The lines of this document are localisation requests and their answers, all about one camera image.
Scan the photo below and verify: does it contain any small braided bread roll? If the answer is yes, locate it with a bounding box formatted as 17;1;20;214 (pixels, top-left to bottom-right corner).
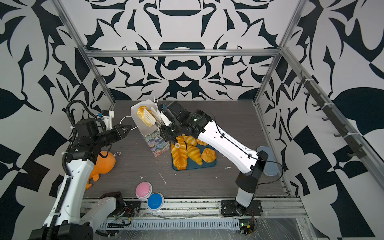
137;106;156;127

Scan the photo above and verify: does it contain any floral white paper bag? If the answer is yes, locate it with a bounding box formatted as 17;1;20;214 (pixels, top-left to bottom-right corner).
120;100;170;157

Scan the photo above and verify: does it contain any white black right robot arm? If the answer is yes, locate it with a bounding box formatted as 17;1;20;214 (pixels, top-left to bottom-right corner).
158;101;269;217

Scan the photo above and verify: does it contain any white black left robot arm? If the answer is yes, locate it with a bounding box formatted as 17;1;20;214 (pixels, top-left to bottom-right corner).
29;100;133;240

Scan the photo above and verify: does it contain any long braided bread loaf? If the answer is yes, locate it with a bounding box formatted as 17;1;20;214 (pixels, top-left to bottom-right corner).
171;136;188;171

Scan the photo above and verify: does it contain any small striped croissant middle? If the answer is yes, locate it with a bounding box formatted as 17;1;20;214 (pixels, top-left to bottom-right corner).
182;134;198;146

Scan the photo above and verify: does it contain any large striped croissant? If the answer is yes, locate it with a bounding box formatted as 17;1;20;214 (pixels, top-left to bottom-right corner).
187;144;203;166

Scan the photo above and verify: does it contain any orange plush toy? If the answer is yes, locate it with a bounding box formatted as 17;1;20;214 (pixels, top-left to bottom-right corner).
86;151;116;190

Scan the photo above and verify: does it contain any knotted round bun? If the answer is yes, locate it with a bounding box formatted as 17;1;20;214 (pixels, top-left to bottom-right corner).
201;148;217;164

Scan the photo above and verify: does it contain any teal rectangular tray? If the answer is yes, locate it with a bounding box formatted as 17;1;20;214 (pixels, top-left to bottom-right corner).
171;144;217;171

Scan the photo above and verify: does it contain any pink round button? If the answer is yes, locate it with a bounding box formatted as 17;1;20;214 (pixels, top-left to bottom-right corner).
135;182;153;201

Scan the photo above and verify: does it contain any blue round button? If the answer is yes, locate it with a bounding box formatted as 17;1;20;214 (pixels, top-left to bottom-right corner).
147;193;165;212

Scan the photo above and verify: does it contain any light blue oval pad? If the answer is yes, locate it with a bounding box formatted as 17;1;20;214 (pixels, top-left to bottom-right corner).
257;146;279;177

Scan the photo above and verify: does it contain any green circuit board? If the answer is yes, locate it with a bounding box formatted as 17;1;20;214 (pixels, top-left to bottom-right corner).
240;221;255;236

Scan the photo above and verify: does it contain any black hook rack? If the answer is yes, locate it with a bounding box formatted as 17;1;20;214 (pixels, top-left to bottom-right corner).
298;75;367;159

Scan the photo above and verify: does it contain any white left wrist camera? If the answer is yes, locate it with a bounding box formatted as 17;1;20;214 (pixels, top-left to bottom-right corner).
100;110;115;130

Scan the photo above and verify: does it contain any ring-shaped bread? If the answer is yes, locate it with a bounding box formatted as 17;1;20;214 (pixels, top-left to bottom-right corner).
196;139;208;146

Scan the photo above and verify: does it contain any white slotted cable duct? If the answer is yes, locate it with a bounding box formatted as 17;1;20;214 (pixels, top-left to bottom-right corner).
99;219;241;231

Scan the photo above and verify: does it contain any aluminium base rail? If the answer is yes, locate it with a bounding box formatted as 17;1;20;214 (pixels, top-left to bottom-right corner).
124;198;308;219

